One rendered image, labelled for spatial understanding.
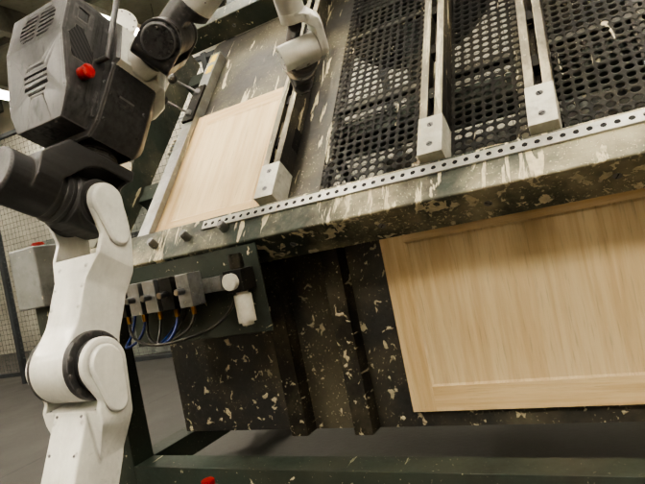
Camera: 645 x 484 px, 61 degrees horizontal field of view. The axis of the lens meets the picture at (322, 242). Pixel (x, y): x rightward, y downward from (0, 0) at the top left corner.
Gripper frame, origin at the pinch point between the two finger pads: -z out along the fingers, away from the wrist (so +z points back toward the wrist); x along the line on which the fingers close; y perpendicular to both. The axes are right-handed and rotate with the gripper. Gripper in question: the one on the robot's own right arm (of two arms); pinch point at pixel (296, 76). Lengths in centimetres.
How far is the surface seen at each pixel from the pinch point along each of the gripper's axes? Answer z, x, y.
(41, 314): -14, -36, 96
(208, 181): -23.7, -15.7, 35.7
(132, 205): -51, -10, 66
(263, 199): 6.9, -29.5, 22.6
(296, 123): -9.8, -10.8, 3.8
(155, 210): -27, -18, 55
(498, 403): 21, -103, -13
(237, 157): -22.3, -12.0, 24.1
